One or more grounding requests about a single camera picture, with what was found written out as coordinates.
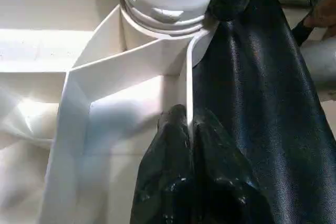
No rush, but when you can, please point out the white plastic table top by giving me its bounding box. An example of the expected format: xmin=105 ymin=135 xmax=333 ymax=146
xmin=0 ymin=0 xmax=220 ymax=224

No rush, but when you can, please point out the black work mat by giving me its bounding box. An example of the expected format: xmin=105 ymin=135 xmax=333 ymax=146
xmin=0 ymin=0 xmax=336 ymax=224

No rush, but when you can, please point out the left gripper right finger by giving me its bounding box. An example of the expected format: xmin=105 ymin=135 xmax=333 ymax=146
xmin=193 ymin=108 xmax=274 ymax=224

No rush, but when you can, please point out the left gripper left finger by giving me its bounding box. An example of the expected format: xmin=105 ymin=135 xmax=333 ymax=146
xmin=130 ymin=104 xmax=196 ymax=224

